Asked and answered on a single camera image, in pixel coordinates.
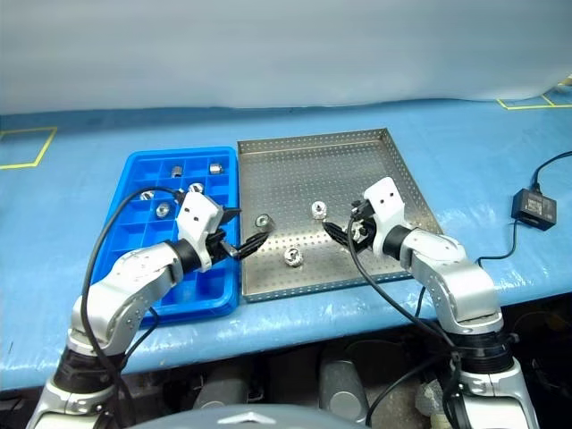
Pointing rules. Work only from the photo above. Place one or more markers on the grey robot torso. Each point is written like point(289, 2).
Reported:
point(250, 422)

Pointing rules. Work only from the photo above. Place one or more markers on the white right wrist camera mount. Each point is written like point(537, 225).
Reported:
point(386, 205)

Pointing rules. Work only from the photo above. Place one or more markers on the grey rounded shape under table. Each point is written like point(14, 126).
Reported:
point(219, 395)
point(342, 389)

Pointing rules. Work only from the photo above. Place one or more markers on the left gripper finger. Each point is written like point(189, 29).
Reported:
point(229, 215)
point(254, 245)

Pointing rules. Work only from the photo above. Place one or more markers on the black power adapter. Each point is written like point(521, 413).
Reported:
point(534, 207)

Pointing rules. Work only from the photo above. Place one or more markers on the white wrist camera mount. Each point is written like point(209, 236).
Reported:
point(196, 219)
point(386, 205)

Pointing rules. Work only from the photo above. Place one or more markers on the white round part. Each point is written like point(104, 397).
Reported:
point(162, 209)

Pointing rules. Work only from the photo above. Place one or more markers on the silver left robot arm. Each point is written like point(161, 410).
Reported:
point(129, 277)

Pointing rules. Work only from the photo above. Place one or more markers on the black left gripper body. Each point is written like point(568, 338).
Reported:
point(220, 251)

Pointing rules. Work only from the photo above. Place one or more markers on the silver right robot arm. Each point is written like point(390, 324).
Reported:
point(451, 268)

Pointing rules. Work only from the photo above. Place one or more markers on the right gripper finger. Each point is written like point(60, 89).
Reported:
point(337, 234)
point(359, 210)

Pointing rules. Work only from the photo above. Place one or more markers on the metal nut tray bottom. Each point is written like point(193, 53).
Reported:
point(293, 256)

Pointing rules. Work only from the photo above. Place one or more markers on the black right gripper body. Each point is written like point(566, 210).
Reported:
point(370, 237)

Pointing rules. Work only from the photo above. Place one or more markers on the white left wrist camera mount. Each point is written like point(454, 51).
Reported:
point(196, 219)

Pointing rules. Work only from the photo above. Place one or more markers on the perforated metal tray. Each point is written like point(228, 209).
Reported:
point(313, 170)

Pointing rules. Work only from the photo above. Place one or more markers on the blue compartment tray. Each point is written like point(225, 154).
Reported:
point(138, 223)

